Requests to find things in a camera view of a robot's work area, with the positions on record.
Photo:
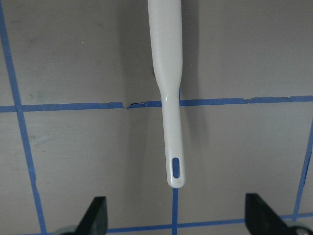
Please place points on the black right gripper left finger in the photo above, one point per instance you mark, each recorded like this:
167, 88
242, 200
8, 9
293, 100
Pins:
94, 221

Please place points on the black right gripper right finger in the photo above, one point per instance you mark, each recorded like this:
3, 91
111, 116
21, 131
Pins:
261, 219

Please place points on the beige hand brush black bristles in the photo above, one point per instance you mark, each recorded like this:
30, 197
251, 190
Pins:
165, 23

